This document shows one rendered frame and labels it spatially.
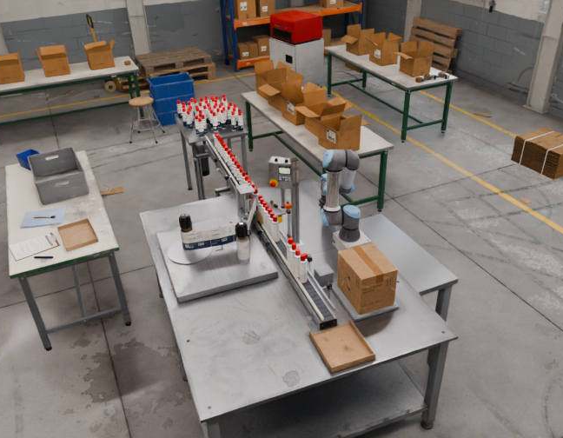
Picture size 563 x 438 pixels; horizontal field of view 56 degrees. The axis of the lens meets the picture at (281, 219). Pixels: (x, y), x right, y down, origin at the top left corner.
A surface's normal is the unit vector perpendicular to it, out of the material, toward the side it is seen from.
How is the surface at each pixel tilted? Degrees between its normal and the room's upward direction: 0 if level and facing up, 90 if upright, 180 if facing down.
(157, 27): 90
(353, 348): 0
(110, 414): 0
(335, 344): 0
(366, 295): 90
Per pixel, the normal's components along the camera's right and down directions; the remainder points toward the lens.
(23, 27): 0.41, 0.48
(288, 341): -0.04, -0.84
